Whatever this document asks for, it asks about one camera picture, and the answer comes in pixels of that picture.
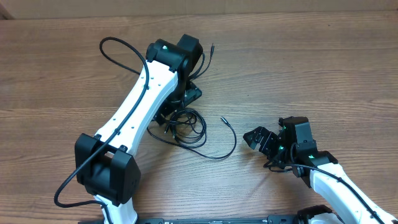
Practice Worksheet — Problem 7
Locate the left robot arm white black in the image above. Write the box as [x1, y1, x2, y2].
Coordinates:
[75, 34, 203, 223]

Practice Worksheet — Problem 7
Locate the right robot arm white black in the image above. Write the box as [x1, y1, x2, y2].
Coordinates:
[243, 116, 397, 223]

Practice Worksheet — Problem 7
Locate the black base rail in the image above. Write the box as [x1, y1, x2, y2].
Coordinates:
[139, 215, 298, 224]

